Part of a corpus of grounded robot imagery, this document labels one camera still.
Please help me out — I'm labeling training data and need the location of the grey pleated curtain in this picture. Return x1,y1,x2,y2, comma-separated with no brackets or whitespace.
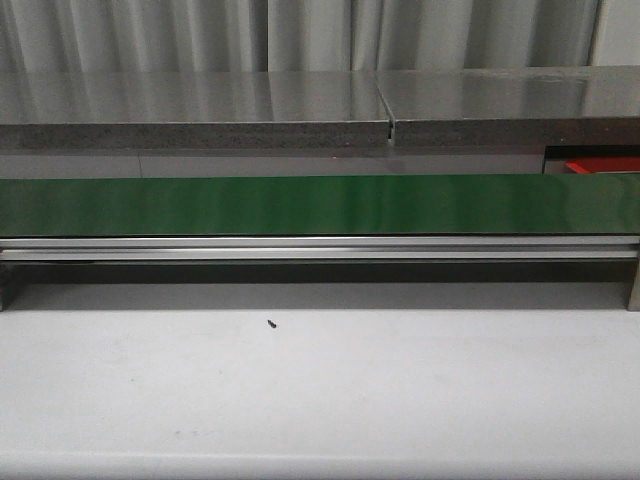
1,1,600,73

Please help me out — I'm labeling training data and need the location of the grey stone countertop slab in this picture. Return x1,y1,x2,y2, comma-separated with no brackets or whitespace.
1,72,390,151
377,66,639,147

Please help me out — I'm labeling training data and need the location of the right grey stone countertop slab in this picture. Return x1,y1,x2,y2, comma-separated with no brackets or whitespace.
377,66,639,147

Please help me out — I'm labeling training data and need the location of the left grey stone countertop slab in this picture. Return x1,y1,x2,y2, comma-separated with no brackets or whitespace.
1,72,390,151

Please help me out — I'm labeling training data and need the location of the right conveyor support leg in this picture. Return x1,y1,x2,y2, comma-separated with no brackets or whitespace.
620,244,639,312

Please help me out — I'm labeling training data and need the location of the aluminium conveyor frame rail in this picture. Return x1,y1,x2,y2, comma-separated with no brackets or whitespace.
1,235,639,262

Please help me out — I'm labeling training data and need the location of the red plastic tray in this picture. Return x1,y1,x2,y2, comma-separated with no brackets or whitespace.
565,156,640,174

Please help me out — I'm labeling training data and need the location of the green conveyor belt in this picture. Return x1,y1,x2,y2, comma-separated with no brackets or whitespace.
1,174,639,238

